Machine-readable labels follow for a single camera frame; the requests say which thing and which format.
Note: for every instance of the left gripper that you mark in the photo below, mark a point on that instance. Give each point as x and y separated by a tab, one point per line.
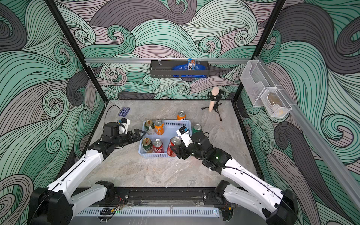
131	139

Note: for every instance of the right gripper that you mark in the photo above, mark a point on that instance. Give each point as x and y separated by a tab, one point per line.
183	149

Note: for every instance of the orange can back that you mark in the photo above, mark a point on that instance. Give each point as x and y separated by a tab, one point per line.
159	127
181	115

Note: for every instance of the green sprite can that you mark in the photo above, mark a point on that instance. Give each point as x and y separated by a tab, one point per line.
196	128

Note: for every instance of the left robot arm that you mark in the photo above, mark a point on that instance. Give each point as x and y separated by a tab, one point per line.
57	204

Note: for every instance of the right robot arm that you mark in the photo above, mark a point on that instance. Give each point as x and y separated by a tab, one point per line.
275	206

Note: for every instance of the light blue plastic basket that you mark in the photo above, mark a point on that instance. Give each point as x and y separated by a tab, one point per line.
170	128

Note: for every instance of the green gold can front-left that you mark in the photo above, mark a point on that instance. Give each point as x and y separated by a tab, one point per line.
147	145

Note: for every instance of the green white can back-left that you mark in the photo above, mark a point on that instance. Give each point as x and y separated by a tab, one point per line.
149	127

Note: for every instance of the red cola can front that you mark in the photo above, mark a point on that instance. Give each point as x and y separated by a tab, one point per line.
158	146

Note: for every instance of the blue card box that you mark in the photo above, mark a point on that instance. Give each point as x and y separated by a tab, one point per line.
124	111

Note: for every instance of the black microphone tripod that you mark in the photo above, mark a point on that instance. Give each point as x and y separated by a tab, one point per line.
217	104

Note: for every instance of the beige microphone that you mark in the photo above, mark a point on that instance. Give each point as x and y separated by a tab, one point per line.
213	97

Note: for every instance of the blue snack packet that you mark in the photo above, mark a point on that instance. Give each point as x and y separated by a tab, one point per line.
191	65

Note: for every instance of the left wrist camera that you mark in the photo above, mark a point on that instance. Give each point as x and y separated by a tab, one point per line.
123	125

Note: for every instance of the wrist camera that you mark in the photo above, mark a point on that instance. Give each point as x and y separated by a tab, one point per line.
184	133
123	125

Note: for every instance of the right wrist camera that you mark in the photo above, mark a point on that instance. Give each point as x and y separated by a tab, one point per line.
184	133

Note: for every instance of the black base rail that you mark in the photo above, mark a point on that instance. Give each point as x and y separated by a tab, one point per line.
134	196

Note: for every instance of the black wall shelf basket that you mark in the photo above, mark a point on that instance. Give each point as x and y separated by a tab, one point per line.
165	69

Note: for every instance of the aluminium wall rail back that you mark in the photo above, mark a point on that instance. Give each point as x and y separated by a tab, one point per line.
148	60

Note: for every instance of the white perforated cable tray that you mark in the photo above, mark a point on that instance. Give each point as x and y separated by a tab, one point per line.
150	212

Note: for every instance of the large clear wall bin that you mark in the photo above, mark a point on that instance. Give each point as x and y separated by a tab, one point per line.
255	81

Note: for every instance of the small clear wall bin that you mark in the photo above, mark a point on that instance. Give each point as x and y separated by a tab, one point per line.
275	103

